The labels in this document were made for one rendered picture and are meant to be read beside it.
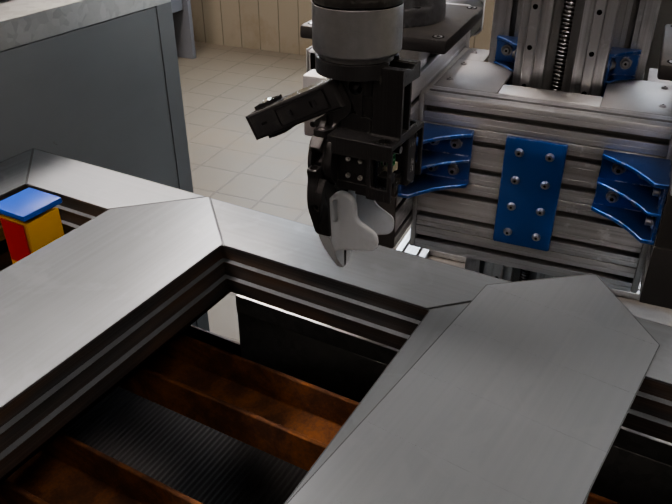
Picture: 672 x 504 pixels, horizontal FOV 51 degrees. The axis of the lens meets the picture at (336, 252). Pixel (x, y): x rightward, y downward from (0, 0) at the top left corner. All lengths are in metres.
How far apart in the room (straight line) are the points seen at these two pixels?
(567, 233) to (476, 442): 0.59
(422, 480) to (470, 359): 0.15
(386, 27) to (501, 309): 0.32
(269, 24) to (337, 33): 4.19
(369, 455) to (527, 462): 0.12
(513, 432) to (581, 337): 0.15
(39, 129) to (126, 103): 0.19
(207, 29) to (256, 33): 0.37
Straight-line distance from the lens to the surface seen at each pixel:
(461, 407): 0.63
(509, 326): 0.73
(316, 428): 0.87
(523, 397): 0.65
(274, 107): 0.65
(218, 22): 4.96
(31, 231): 0.96
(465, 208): 1.14
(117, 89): 1.33
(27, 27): 1.20
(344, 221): 0.66
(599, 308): 0.78
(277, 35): 4.76
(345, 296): 0.78
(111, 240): 0.89
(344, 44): 0.58
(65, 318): 0.77
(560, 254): 1.15
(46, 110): 1.23
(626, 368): 0.71
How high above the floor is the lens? 1.30
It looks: 32 degrees down
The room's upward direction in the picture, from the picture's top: straight up
